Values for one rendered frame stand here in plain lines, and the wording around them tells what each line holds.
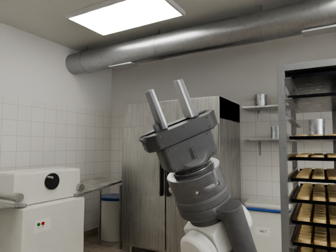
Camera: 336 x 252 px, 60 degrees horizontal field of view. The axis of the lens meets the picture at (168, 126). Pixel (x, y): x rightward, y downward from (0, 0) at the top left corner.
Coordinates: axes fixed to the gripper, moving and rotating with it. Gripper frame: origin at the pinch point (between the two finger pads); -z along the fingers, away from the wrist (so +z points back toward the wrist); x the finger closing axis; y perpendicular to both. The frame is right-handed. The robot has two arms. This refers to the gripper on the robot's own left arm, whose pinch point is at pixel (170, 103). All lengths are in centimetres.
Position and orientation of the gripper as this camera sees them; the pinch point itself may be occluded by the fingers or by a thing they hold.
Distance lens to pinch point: 44.5
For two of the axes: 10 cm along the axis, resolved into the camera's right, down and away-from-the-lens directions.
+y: 3.0, 0.6, -9.5
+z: 3.3, 9.3, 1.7
